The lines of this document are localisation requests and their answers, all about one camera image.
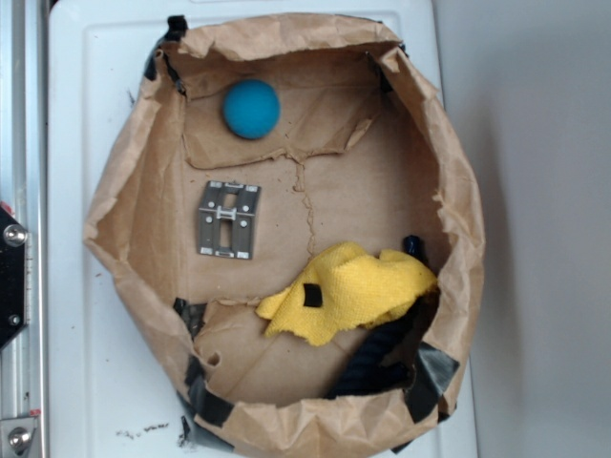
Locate blue foam ball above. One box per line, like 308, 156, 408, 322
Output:
222, 79, 281, 139

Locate brown paper bag tray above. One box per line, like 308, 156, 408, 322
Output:
84, 13, 485, 457

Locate yellow microfibre cloth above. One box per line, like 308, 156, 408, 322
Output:
256, 242, 437, 346

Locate black mounting plate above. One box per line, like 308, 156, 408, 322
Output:
0, 201, 28, 350

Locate grey metal bracket plate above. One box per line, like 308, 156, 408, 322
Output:
198, 180, 262, 260

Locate dark navy rope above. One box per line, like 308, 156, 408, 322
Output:
325, 235, 439, 400

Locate aluminium frame rail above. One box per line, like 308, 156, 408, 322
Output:
1, 1, 51, 457

